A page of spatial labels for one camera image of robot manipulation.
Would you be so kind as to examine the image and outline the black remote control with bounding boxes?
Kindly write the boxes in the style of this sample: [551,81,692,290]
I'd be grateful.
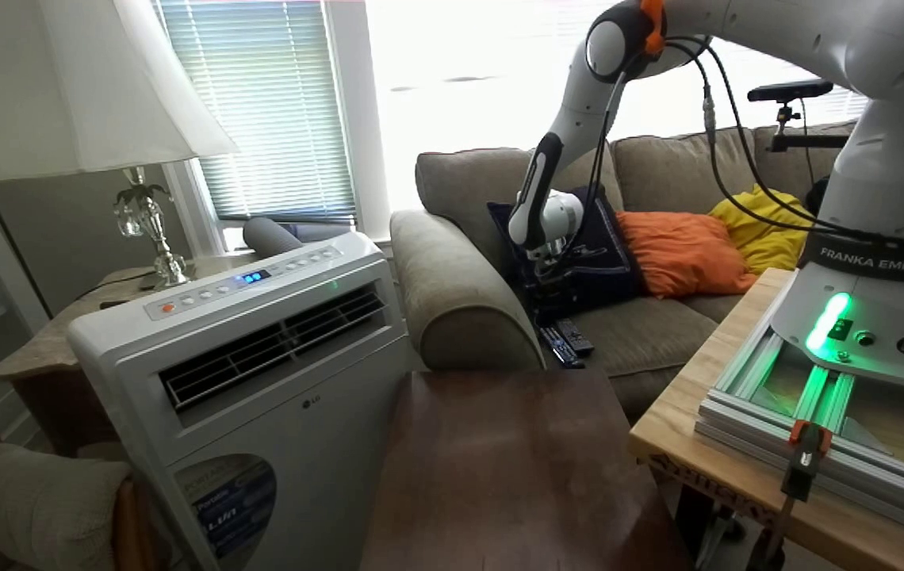
[541,327,583,368]

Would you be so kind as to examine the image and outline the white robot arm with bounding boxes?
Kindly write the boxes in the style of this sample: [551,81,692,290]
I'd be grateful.
[508,0,904,384]

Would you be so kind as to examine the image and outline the beige fabric sofa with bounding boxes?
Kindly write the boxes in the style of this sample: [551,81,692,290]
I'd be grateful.
[391,126,836,418]

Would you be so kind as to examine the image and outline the navy blue pillow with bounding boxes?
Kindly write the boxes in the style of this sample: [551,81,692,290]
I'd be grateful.
[489,183,649,324]

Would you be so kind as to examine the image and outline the dark wooden side table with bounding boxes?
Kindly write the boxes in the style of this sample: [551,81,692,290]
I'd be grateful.
[360,370,692,571]

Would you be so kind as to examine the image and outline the orange pillow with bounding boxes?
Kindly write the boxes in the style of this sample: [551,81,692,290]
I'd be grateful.
[619,211,756,300]

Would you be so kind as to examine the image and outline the white portable air conditioner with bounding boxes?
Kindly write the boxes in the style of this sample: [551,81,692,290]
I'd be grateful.
[66,231,409,571]

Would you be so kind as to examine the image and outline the light wooden robot table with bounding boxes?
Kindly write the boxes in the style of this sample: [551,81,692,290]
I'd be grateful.
[631,271,904,571]

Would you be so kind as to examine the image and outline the white window blinds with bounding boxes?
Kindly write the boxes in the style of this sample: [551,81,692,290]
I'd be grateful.
[154,0,351,218]

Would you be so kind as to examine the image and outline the yellow pillow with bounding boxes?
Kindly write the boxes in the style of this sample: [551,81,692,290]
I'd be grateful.
[715,186,809,273]

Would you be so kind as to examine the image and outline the wooden lamp end table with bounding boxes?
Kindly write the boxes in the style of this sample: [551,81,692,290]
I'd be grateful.
[0,262,274,476]

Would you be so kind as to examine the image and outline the white shade table lamp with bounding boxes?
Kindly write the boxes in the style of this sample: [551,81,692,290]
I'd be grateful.
[0,0,235,285]

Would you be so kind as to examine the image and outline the beige armchair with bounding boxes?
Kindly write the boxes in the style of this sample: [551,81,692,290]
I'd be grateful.
[0,446,127,571]

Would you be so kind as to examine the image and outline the grey exhaust hose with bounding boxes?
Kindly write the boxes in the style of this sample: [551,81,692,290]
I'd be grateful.
[240,217,308,262]

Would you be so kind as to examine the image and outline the black camera on tripod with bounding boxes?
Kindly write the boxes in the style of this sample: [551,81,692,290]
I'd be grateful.
[750,81,847,152]

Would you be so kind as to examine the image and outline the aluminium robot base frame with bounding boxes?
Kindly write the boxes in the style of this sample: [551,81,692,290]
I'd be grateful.
[695,327,904,526]

